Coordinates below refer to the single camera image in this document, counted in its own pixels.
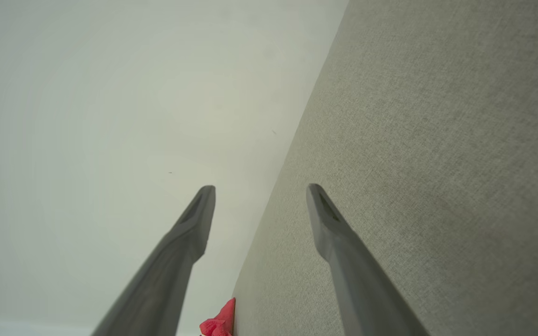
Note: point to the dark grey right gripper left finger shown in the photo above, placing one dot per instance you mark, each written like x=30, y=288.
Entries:
x=171, y=280

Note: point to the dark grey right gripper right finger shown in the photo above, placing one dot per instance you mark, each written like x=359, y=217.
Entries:
x=357, y=284

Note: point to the red basketball jersey number 23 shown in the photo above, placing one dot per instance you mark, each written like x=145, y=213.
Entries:
x=220, y=324

